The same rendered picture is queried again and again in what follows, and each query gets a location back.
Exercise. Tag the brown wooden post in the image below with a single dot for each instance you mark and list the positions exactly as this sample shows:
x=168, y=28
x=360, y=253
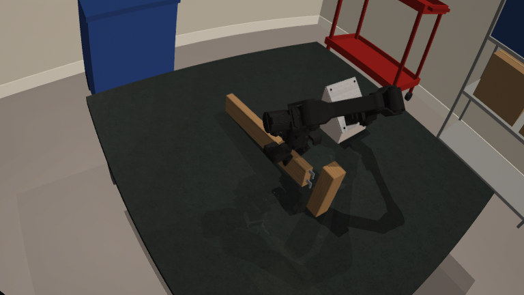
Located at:
x=325, y=189

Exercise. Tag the wooden side rail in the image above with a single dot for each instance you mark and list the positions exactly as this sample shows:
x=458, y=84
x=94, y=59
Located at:
x=299, y=169

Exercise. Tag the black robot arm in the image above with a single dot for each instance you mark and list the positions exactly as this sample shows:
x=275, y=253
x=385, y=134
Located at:
x=312, y=113

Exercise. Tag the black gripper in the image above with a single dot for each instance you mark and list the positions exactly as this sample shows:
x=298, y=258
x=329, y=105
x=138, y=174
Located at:
x=294, y=141

